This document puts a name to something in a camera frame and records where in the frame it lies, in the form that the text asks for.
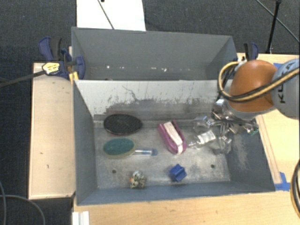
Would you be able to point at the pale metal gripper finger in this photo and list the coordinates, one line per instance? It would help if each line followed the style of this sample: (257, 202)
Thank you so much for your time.
(201, 121)
(206, 137)

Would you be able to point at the clear glass thing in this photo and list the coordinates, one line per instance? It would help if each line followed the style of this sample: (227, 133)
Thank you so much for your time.
(223, 144)

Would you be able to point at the purple and white brush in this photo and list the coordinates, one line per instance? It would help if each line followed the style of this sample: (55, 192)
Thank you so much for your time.
(173, 136)

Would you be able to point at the blue plastic block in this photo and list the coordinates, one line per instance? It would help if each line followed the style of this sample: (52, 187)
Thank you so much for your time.
(178, 173)

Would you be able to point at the black oval disc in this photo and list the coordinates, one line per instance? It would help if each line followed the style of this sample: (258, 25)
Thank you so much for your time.
(123, 124)

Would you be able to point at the speckled crumpled ball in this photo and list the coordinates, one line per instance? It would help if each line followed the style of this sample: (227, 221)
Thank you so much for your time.
(138, 179)

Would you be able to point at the grey metal bin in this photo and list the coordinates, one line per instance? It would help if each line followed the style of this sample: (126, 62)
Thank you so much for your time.
(150, 55)

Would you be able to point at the pale wood board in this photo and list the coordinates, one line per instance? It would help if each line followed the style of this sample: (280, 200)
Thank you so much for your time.
(51, 130)

